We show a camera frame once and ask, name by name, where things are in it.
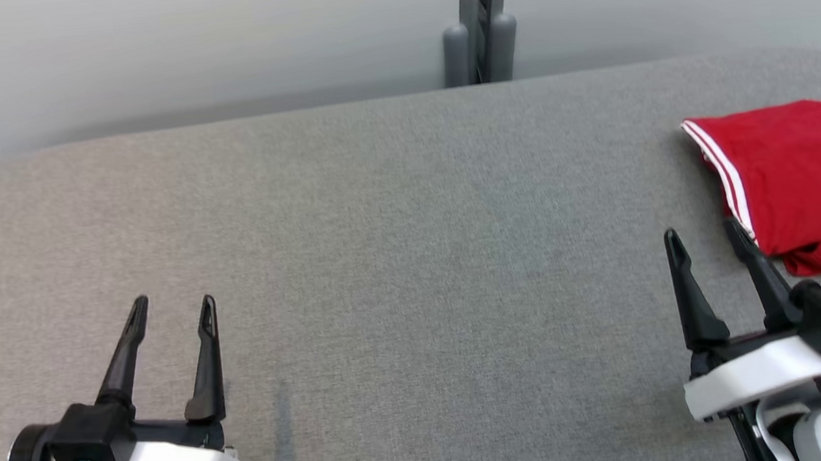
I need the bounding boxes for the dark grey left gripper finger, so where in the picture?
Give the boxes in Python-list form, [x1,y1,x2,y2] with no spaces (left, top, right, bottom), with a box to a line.
[175,294,227,424]
[88,295,158,414]

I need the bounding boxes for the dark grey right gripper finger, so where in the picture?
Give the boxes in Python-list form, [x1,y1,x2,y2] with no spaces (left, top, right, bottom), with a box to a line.
[723,211,803,334]
[663,224,732,354]

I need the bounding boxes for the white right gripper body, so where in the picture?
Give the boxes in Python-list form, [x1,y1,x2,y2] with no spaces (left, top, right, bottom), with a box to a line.
[679,330,821,426]

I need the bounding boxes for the red basketball jersey white sleeves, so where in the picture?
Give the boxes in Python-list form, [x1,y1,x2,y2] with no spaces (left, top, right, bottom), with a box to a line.
[679,99,821,264]

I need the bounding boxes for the grey metal frame post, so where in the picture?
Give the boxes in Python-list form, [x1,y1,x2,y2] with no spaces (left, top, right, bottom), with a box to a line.
[438,0,521,88]

